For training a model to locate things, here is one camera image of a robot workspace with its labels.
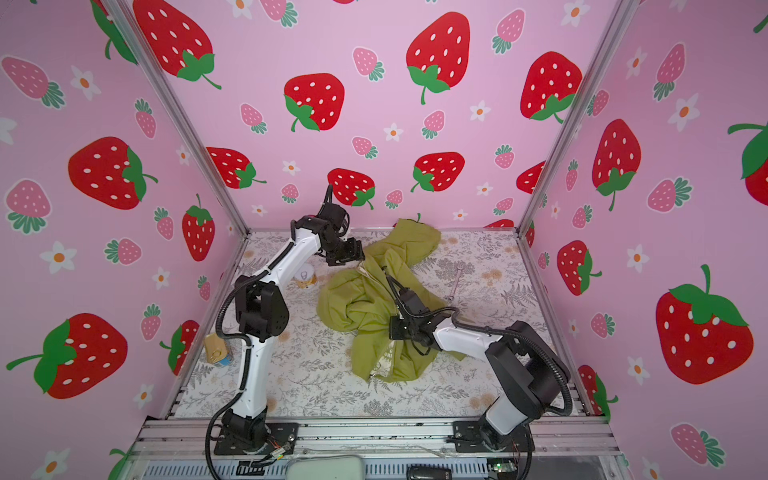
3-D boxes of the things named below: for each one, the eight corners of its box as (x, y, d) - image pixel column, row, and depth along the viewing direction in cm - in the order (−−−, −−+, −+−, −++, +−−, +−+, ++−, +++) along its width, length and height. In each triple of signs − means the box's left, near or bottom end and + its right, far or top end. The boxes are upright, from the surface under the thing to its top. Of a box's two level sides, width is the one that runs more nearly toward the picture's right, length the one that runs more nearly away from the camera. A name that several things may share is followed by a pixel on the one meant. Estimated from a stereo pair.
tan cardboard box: (216, 370, 87) (207, 364, 83) (209, 345, 92) (201, 338, 88) (233, 361, 89) (226, 354, 85) (225, 336, 94) (218, 329, 90)
